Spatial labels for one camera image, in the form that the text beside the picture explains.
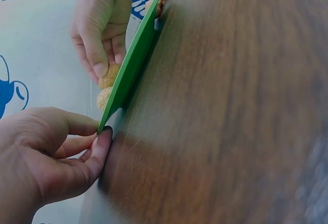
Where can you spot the person's right hand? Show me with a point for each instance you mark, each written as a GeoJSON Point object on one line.
{"type": "Point", "coordinates": [94, 13]}

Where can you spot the person's right thumb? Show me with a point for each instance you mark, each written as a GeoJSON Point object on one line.
{"type": "Point", "coordinates": [93, 49]}

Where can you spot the person's left hand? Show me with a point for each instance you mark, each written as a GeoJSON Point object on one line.
{"type": "Point", "coordinates": [51, 167]}

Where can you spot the person's right fingers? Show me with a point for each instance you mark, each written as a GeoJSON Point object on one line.
{"type": "Point", "coordinates": [118, 45]}

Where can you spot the green plate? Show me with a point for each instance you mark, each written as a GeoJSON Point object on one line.
{"type": "Point", "coordinates": [134, 62]}

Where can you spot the person's left fingers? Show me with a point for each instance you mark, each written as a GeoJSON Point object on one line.
{"type": "Point", "coordinates": [101, 147]}

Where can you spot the person's left thumb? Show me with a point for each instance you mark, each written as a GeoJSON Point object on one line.
{"type": "Point", "coordinates": [80, 124]}

